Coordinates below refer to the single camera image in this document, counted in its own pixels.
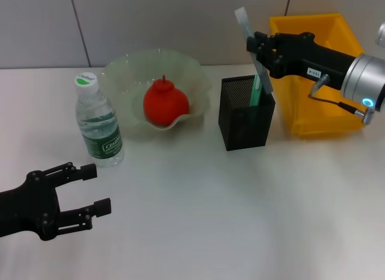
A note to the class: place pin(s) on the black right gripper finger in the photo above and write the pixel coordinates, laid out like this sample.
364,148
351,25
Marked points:
260,42
269,64

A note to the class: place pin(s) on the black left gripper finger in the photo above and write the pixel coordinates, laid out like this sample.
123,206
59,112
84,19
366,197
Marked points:
88,171
102,207

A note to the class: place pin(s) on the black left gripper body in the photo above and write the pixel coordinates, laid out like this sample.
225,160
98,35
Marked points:
27,204

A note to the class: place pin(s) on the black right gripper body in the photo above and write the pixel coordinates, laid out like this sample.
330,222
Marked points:
316,60

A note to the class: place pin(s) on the grey glitter pen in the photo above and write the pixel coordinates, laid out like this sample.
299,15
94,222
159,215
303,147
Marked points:
249,36

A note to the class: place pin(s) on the clear bottle with green label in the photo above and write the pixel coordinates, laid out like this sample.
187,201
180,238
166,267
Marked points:
99,126

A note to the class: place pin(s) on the orange toy fruit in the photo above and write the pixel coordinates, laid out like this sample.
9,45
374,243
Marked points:
164,103

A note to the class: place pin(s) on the black mesh pen holder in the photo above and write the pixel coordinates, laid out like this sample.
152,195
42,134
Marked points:
246,129

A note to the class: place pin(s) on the translucent green fruit bowl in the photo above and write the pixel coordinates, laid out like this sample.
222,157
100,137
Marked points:
126,81

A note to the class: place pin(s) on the yellow plastic bin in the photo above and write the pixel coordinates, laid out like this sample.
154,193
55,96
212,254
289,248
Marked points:
319,117

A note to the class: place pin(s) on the right wrist camera housing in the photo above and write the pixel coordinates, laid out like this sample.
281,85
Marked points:
380,34

